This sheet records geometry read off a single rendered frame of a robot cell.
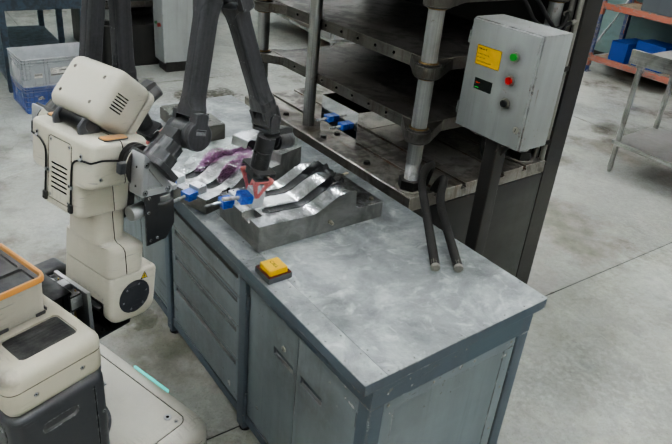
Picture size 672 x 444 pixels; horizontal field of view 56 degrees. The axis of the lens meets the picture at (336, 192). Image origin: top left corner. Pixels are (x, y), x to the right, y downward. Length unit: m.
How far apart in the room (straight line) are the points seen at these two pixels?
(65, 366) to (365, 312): 0.77
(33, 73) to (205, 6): 3.81
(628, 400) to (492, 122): 1.39
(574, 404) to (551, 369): 0.21
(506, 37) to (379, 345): 1.12
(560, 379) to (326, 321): 1.52
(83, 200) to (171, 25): 4.71
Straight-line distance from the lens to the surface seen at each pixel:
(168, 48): 6.40
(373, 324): 1.75
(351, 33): 2.75
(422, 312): 1.82
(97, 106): 1.67
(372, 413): 1.70
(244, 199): 1.94
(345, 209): 2.13
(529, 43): 2.19
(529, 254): 3.33
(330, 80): 2.90
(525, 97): 2.21
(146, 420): 2.21
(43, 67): 5.39
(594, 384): 3.07
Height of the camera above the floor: 1.88
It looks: 27 degrees down
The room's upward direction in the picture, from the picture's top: 6 degrees clockwise
